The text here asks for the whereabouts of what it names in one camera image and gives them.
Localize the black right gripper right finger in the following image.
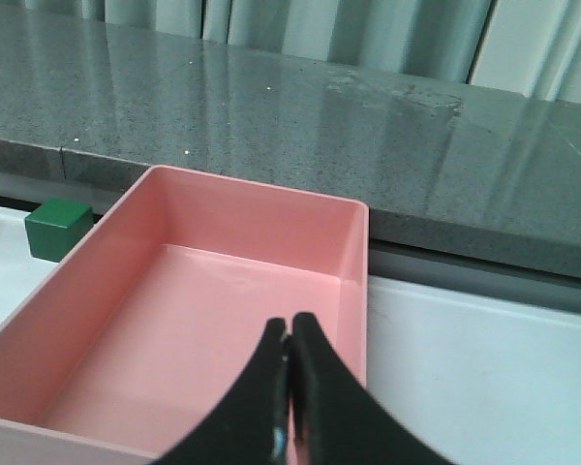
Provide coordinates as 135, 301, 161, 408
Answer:
290, 312, 450, 464

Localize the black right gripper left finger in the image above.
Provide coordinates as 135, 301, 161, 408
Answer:
154, 318, 289, 464

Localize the pink plastic bin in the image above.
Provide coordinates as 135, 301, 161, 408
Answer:
0, 166, 369, 464

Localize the grey stone counter slab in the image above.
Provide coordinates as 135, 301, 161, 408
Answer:
0, 3, 581, 278

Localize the right green cube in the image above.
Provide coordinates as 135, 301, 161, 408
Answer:
24, 198, 94, 263

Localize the grey curtain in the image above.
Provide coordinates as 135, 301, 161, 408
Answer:
27, 0, 581, 104

